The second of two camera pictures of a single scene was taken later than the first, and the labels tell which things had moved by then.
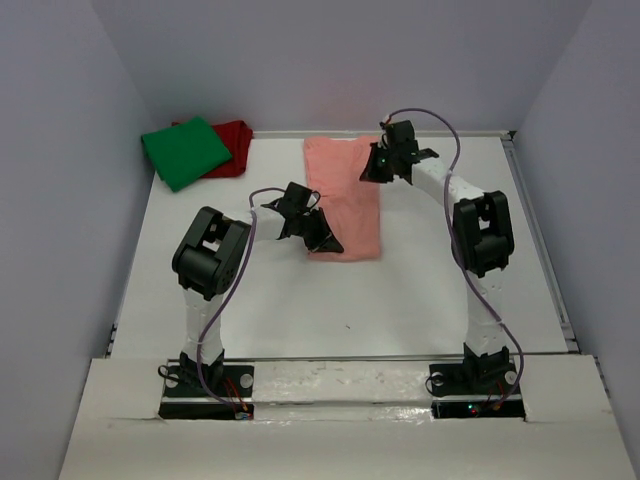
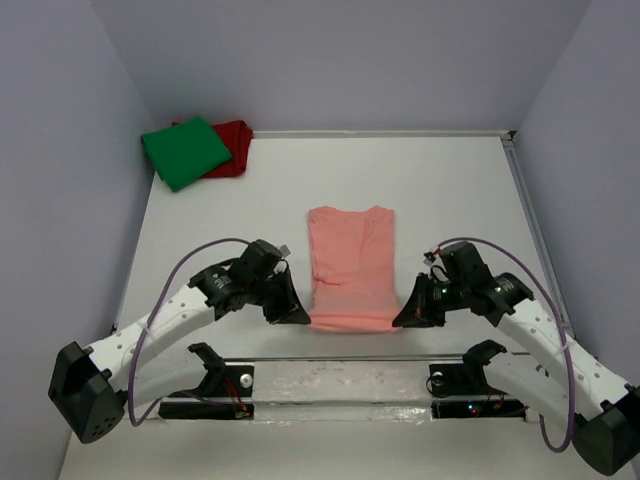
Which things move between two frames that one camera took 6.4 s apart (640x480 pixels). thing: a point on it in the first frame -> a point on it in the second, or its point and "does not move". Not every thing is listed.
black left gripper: x=324 y=236 -> x=296 y=315
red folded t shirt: x=236 y=137 does not move
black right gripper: x=371 y=172 -> x=408 y=317
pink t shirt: x=350 y=206 -> x=352 y=266
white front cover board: x=346 y=420 does not move
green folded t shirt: x=184 y=152 does not move
